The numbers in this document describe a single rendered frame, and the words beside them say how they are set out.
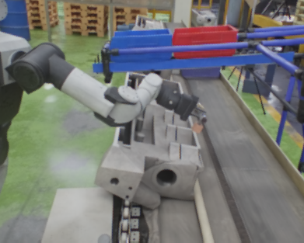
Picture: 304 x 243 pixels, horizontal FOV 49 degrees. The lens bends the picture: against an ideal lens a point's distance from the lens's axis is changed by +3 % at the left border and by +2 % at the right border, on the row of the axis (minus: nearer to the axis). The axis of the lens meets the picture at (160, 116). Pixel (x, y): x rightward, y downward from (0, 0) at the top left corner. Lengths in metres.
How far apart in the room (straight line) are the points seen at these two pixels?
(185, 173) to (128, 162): 0.24
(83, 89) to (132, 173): 0.36
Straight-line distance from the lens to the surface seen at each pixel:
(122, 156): 1.22
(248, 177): 1.61
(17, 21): 7.92
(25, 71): 1.04
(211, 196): 1.44
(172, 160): 1.29
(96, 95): 1.04
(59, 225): 1.22
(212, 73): 2.98
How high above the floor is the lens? 1.60
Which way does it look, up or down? 24 degrees down
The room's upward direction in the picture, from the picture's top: 4 degrees clockwise
